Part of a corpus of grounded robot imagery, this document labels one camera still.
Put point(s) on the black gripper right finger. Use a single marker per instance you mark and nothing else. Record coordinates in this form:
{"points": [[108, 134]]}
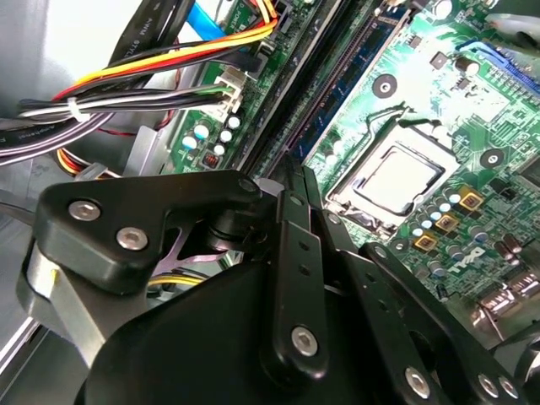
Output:
{"points": [[422, 320]]}

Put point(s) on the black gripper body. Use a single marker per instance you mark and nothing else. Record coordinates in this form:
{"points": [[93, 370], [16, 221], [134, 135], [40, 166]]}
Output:
{"points": [[190, 358]]}

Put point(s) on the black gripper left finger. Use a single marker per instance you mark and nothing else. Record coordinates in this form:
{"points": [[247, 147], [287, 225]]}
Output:
{"points": [[105, 219]]}

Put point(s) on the dark blue RAM stick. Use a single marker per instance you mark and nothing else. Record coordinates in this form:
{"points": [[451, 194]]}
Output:
{"points": [[350, 84]]}

